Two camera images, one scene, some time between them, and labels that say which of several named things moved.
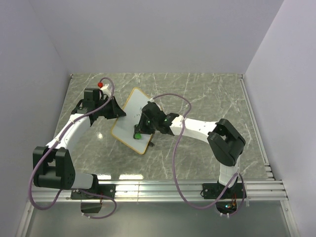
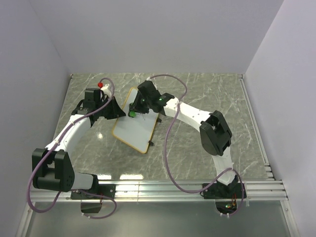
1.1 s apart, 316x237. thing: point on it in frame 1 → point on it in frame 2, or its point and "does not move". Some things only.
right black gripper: [142, 128] → [136, 106]
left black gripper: [116, 111] does not move
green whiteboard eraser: [137, 136] → [132, 114]
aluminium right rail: [269, 176] does not move
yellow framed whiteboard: [123, 129] does not move
